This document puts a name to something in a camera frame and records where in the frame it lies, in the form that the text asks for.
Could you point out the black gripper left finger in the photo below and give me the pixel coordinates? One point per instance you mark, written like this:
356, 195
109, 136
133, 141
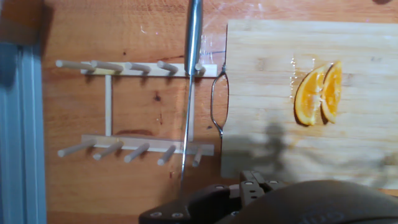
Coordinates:
186, 208

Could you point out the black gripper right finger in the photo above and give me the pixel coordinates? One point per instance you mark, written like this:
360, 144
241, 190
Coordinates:
250, 189

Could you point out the steel cleaver knife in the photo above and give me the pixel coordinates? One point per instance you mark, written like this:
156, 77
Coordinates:
193, 37

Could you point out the orange wedge piece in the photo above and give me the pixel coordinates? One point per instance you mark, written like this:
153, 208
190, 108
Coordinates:
309, 96
332, 93

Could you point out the wooden peg dish rack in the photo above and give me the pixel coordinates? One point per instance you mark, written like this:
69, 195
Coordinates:
108, 102

